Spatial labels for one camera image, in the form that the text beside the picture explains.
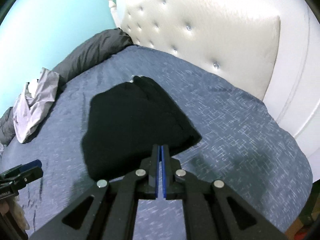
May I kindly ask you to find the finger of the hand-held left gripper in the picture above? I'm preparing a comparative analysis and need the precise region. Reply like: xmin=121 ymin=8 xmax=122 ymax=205
xmin=15 ymin=167 xmax=44 ymax=187
xmin=21 ymin=159 xmax=42 ymax=172

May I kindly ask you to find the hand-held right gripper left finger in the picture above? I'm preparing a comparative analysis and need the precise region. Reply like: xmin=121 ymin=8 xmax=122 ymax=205
xmin=29 ymin=144 xmax=160 ymax=240

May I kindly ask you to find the dark grey rolled duvet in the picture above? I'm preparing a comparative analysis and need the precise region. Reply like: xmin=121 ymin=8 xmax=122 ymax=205
xmin=0 ymin=29 xmax=134 ymax=147

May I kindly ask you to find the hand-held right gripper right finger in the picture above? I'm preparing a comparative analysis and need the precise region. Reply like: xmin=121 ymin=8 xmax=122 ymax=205
xmin=161 ymin=145 xmax=289 ymax=240

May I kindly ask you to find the cream tufted headboard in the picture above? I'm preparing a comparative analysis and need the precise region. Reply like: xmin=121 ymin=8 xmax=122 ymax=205
xmin=105 ymin=0 xmax=320 ymax=153

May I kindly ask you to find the black sweater with white trim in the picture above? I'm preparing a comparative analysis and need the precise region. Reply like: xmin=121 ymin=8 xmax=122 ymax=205
xmin=80 ymin=75 xmax=203 ymax=180

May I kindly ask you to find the light grey garment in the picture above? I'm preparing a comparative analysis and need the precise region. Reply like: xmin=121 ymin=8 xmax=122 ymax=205
xmin=12 ymin=67 xmax=63 ymax=144

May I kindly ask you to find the blue patterned bedsheet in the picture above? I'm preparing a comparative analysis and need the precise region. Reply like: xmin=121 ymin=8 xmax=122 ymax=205
xmin=0 ymin=44 xmax=314 ymax=240

